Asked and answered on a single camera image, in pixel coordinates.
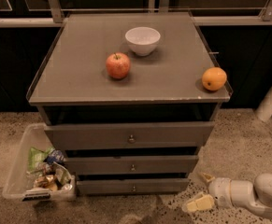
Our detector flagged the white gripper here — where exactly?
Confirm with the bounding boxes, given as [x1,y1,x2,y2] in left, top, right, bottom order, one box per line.
[181,172,233,213]

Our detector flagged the gold foil snack packet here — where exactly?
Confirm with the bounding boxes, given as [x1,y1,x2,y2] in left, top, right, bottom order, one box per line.
[34,175,58,191]

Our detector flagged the grey drawer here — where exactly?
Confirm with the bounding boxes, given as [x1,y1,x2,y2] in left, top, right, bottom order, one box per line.
[77,178,189,195]
[64,155,198,175]
[44,121,214,150]

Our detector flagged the grey top drawer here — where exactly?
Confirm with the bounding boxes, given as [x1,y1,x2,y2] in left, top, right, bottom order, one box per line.
[44,121,214,150]

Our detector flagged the green snack bag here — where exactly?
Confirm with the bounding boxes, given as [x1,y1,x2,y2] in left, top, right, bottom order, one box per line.
[28,147,55,171]

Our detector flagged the grey bottom drawer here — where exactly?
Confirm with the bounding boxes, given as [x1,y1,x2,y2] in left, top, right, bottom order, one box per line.
[77,178,189,195]

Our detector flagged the metal railing frame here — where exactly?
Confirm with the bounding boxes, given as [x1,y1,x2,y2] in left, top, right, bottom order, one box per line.
[0,0,272,27]

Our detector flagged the orange fruit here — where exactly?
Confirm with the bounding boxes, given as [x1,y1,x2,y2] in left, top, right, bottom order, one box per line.
[202,67,227,91]

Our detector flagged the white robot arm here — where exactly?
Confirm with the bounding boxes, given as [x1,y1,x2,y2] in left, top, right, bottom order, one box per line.
[181,173,272,219]

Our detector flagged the clear plastic bin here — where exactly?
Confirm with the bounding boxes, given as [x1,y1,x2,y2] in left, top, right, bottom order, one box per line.
[3,123,76,202]

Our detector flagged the grey drawer cabinet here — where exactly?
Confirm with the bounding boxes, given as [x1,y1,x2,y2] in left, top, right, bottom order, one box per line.
[27,13,232,195]

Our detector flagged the grey middle drawer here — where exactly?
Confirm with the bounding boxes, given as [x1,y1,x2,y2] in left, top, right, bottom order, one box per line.
[64,155,198,175]

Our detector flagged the blue snack packet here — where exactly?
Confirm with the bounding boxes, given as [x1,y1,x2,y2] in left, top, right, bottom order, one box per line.
[46,150,64,165]

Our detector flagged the red apple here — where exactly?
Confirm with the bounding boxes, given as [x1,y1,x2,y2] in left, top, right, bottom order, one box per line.
[106,52,131,79]

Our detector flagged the white ceramic bowl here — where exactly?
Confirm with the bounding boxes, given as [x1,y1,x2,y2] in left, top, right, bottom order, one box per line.
[125,27,161,56]

